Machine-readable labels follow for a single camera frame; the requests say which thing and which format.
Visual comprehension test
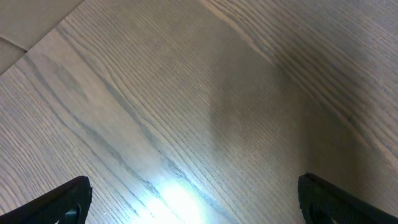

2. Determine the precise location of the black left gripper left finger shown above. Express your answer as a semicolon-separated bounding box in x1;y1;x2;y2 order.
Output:
1;176;93;224

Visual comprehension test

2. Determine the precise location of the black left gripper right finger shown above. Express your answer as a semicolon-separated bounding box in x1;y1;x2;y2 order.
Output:
298;173;397;224

